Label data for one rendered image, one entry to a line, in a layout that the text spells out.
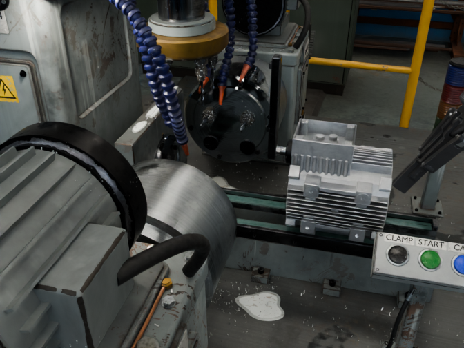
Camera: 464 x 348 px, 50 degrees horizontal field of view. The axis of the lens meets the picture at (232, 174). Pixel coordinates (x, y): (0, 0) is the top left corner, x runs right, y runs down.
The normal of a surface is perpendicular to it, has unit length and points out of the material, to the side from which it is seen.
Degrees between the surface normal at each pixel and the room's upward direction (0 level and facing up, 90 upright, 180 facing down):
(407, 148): 0
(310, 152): 90
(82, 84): 90
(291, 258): 90
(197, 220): 43
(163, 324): 0
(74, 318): 90
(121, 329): 0
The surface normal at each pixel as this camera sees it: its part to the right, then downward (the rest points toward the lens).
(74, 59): 0.97, 0.13
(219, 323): 0.00, -0.85
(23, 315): 0.90, -0.21
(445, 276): -0.15, -0.36
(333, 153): -0.26, 0.51
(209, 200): 0.71, -0.49
